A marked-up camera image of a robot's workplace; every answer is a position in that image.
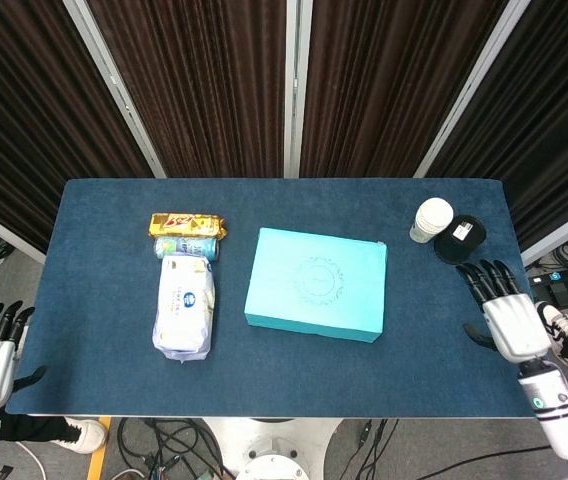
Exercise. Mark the dark brown curtain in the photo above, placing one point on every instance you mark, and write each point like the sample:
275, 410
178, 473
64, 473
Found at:
389, 85
24, 125
549, 125
199, 85

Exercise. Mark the white tissue pack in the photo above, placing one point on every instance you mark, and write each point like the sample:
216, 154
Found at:
184, 305

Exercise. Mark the dark blue table mat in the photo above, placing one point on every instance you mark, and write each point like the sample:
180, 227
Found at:
114, 300

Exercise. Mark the white partition post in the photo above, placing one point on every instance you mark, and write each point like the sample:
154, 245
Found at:
114, 85
474, 85
296, 85

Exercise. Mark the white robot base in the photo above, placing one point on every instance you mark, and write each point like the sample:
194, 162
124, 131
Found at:
271, 445

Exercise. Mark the black mesh pen holder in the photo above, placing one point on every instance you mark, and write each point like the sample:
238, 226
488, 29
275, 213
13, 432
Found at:
456, 240

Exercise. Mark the blue drink can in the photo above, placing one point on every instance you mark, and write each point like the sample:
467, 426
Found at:
186, 247

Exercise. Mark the light blue cardboard box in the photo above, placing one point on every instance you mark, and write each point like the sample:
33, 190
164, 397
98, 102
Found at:
316, 282

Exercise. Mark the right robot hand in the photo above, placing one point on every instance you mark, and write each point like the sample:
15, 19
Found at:
514, 325

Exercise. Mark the yellow snack packet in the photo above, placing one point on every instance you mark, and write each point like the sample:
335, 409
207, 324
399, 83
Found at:
186, 225

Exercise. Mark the white sneaker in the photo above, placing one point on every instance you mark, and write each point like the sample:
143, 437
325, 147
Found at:
86, 436
556, 322

